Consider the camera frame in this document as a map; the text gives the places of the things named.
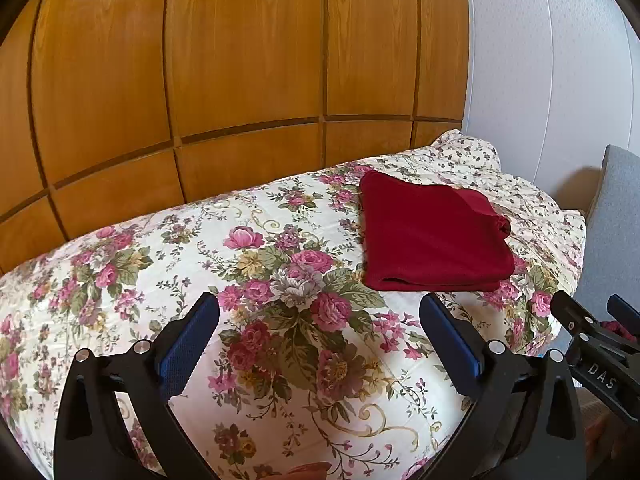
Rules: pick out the floral quilt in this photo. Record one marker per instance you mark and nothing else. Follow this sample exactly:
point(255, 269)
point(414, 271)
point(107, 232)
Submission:
point(250, 240)

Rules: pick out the wooden wardrobe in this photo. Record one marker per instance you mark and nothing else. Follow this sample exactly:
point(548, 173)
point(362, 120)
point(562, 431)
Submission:
point(240, 50)

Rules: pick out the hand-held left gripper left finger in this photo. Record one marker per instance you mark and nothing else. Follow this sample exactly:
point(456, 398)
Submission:
point(187, 350)

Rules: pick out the grey fabric cushion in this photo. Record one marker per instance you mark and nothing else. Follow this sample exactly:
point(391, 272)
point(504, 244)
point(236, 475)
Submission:
point(617, 220)

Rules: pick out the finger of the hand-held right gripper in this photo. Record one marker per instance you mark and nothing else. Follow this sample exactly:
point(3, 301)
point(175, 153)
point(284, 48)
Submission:
point(570, 310)
point(626, 306)

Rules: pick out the red embroidered garment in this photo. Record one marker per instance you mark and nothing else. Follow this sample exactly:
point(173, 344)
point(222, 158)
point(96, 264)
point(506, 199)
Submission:
point(430, 235)

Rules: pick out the dark red cloth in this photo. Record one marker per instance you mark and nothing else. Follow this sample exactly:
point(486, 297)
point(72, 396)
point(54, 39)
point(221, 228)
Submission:
point(619, 331)

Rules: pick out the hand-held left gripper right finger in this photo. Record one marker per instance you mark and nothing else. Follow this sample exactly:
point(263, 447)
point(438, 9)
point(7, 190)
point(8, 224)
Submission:
point(462, 355)

